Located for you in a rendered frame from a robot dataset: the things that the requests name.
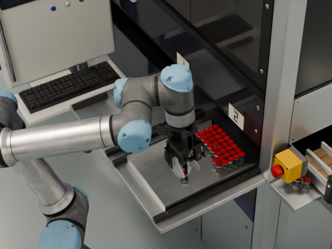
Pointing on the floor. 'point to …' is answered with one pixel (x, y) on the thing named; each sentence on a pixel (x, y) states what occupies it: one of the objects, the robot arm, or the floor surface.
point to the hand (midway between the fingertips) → (182, 171)
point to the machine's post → (277, 111)
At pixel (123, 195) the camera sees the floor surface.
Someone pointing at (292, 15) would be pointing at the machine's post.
